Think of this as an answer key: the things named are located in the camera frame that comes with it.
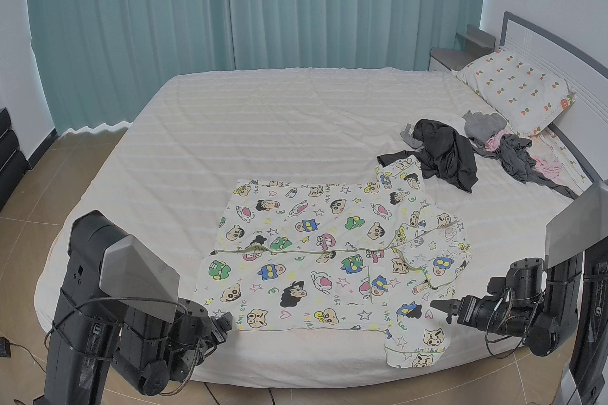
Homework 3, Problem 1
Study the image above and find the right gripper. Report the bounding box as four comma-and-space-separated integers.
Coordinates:
449, 294, 499, 328

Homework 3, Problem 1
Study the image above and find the white printed pyjama top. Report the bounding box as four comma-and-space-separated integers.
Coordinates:
194, 156, 474, 370

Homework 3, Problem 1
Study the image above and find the black garment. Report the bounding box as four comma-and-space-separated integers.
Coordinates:
377, 118, 479, 194

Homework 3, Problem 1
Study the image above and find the dark grey garment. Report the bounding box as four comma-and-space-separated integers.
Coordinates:
498, 134, 580, 199

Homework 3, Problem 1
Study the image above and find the light grey garment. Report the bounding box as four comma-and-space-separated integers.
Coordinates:
463, 110, 508, 141

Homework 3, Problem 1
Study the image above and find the small grey garment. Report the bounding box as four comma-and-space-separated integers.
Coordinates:
400, 122, 426, 148

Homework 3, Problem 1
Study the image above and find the white printed pillow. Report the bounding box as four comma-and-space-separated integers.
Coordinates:
451, 48, 577, 138

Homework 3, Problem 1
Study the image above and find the grey bedside table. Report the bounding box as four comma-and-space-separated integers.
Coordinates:
429, 24, 498, 73

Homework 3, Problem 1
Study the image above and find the bed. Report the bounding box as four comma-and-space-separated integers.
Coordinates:
40, 10, 608, 383

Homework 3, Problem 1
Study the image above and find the blue-green curtain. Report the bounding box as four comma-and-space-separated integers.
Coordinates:
28, 0, 488, 136

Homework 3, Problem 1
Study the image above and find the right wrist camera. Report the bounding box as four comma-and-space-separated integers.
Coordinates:
486, 277, 509, 299

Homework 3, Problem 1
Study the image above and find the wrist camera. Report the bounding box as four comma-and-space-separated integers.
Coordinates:
486, 277, 509, 299
208, 315, 234, 345

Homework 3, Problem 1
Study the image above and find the black cable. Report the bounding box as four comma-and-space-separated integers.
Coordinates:
45, 296, 189, 350
484, 329, 528, 359

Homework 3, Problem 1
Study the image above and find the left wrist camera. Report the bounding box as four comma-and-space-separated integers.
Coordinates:
208, 315, 234, 345

